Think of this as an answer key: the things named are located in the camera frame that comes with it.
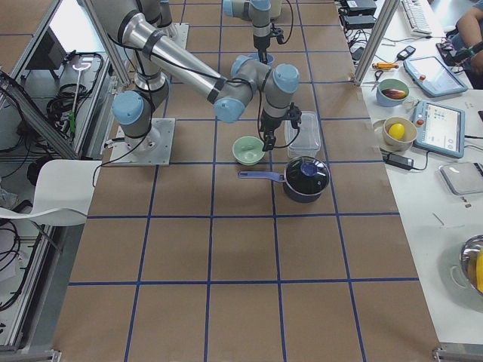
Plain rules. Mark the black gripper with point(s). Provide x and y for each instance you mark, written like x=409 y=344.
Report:
x=261 y=42
x=269 y=124

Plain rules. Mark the green bowl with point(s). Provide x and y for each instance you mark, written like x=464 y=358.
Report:
x=248 y=150

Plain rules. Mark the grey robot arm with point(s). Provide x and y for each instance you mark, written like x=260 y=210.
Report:
x=135 y=25
x=257 y=11

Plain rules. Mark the beige bowl with lemon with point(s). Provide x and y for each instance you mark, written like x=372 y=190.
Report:
x=386 y=142

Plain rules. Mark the blue bowl with fruit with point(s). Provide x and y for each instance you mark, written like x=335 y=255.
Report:
x=391 y=92

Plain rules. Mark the steel bowl with fruit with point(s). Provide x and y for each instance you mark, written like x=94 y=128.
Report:
x=467 y=274

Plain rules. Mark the clear plastic food container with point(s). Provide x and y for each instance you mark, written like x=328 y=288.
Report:
x=308 y=142

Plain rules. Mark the dark blue saucepan with lid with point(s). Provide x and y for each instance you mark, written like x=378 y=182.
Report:
x=304 y=178

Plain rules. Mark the black power adapter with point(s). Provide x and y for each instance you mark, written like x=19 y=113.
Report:
x=399 y=161

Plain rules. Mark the yellow lemon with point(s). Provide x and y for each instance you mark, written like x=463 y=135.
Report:
x=396 y=131

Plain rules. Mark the white keyboard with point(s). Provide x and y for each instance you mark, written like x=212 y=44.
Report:
x=415 y=18

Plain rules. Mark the blue teach pendant tablet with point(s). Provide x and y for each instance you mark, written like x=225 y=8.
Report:
x=433 y=77
x=440 y=129

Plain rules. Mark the grey digital scale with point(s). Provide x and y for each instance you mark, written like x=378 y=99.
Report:
x=463 y=178

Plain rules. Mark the person at desk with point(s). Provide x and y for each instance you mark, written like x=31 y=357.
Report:
x=469 y=33

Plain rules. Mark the white chair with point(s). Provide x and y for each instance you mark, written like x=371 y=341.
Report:
x=63 y=194

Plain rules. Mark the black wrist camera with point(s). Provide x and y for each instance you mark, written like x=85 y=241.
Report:
x=294 y=116

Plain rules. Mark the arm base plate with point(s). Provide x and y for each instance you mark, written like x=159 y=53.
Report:
x=155 y=149
x=177 y=32

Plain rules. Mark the black handled scissors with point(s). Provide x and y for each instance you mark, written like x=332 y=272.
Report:
x=377 y=75

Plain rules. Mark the yellow handled screwdriver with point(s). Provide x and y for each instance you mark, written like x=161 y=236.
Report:
x=385 y=66

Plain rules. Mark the aluminium frame post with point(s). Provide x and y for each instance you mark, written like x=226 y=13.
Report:
x=382 y=23

